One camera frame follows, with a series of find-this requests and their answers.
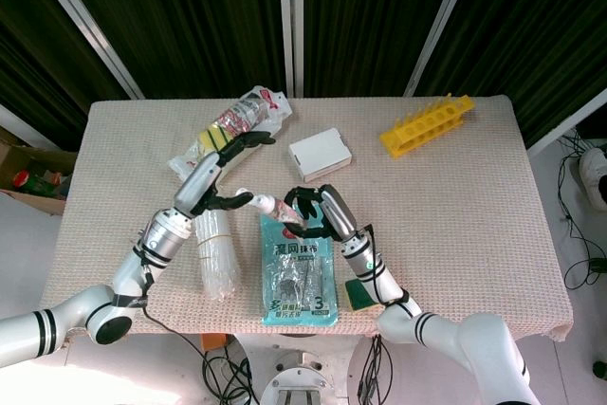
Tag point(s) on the blue dishcloth package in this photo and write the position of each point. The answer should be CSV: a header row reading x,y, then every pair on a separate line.
x,y
299,272

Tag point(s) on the small red white tube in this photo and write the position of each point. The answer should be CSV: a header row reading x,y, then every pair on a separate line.
x,y
277,208

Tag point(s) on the white cardboard box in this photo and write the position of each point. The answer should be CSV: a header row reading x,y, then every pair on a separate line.
x,y
320,153

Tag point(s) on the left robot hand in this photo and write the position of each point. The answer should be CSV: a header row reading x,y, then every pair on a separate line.
x,y
199,180

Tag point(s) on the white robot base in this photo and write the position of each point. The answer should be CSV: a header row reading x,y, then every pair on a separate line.
x,y
299,372

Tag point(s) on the brown cardboard box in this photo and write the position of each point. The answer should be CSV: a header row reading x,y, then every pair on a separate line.
x,y
31,177

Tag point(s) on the yellow test tube rack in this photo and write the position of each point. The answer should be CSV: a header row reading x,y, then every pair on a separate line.
x,y
427,125

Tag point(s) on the orange block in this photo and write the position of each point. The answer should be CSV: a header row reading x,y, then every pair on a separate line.
x,y
213,342

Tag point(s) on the beige woven tablecloth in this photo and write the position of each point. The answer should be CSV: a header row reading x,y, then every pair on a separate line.
x,y
427,234

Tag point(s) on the clear plastic cup stack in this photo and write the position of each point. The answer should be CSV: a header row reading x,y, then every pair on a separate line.
x,y
215,253

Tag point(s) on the green yellow sponge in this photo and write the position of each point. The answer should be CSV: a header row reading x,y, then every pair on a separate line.
x,y
359,294

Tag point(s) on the white sneaker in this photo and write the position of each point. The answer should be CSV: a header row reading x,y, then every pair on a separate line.
x,y
593,177

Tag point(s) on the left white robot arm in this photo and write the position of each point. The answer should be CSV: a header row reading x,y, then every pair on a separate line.
x,y
118,277

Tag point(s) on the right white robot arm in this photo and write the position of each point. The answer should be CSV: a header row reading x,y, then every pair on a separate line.
x,y
427,324

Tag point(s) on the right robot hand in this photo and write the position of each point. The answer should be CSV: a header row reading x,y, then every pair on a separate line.
x,y
336,213

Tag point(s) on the plastic bag of sponges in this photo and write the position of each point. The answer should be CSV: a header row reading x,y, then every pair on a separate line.
x,y
237,127

